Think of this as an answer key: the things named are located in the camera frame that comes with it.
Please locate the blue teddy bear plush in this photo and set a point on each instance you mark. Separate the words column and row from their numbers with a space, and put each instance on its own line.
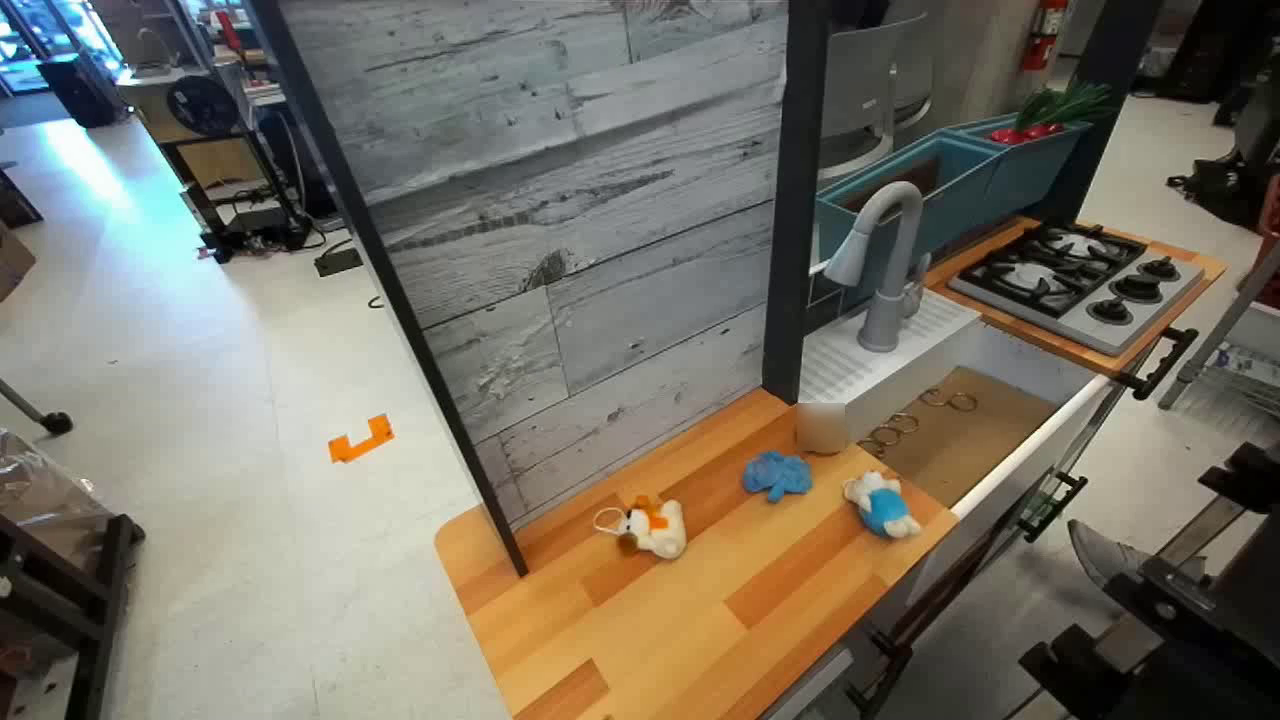
column 776, row 478

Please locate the white and orange plush toy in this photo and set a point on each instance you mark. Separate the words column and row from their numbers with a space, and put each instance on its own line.
column 660, row 529

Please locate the grey wood-print backdrop panel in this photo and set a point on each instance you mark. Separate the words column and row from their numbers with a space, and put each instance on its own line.
column 572, row 202

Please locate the brown cookie toy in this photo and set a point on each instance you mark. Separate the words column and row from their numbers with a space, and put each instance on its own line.
column 821, row 433

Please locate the white sink with drainboard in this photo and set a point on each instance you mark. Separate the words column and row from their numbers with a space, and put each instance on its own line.
column 865, row 352

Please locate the grey toy faucet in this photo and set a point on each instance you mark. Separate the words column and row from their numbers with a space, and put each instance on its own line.
column 883, row 314

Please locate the white and blue plush toy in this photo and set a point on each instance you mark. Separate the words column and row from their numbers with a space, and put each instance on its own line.
column 883, row 506

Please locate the orange tape floor mark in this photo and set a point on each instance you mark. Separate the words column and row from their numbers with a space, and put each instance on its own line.
column 351, row 450

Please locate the teal plastic bin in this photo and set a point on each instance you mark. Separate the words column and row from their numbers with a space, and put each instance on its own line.
column 986, row 183

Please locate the grey gas stove cooktop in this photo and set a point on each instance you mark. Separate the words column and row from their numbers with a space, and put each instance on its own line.
column 1067, row 300

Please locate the green toy vegetable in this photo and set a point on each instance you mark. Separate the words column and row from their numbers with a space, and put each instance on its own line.
column 1067, row 107

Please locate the black shelf cart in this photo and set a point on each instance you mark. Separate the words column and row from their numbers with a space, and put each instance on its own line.
column 213, row 107

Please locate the red fire extinguisher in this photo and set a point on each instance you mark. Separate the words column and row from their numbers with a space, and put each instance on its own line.
column 1044, row 42

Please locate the black metal stand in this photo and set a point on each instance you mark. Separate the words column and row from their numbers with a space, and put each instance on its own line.
column 100, row 601

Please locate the wide black vertical post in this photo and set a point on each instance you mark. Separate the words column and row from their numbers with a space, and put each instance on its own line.
column 797, row 202

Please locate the thin black frame bar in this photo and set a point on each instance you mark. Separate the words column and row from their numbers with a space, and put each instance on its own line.
column 403, row 307

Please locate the black camera mounting rig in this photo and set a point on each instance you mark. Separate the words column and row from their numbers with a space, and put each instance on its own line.
column 1203, row 642

